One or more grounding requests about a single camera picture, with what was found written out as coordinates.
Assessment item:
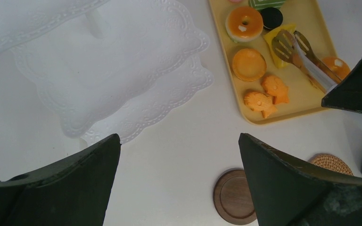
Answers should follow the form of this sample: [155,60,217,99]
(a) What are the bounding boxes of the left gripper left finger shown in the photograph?
[0,134,121,226]

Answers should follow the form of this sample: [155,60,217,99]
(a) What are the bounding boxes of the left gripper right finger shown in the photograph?
[239,133,362,226]

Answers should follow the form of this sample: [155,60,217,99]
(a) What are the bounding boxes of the metal serving tongs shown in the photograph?
[273,30,342,94]

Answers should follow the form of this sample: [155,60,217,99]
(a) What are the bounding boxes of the yellow cake slice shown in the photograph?
[263,24,296,69]

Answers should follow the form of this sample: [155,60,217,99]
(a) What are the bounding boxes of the orange fish cookie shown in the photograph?
[261,74,289,105]
[244,91,278,119]

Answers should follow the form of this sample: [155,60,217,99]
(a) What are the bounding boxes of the white three-tier dessert stand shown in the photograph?
[0,0,213,145]

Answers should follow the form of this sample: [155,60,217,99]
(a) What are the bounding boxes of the orange donut bottom right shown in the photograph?
[322,56,351,80]

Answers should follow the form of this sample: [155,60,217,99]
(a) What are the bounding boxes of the orange donut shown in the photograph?
[322,56,351,80]
[225,6,264,43]

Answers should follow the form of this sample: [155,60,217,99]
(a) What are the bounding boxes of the woven rattan coaster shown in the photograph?
[309,153,354,176]

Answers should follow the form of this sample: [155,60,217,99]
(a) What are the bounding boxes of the dark wooden coaster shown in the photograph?
[213,169,257,226]

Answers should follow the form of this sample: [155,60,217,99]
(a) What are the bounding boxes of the yellow serving tray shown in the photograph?
[208,0,341,125]

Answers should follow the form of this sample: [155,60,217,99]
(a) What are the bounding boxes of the orange egg tart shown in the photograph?
[231,48,267,82]

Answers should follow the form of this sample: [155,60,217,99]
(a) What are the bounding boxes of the black sandwich cookie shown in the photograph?
[260,7,283,31]

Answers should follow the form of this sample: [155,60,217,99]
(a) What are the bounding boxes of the green white cake piece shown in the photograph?
[248,0,286,11]

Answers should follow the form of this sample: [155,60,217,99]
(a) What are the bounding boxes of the orange donut left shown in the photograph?
[225,6,264,43]

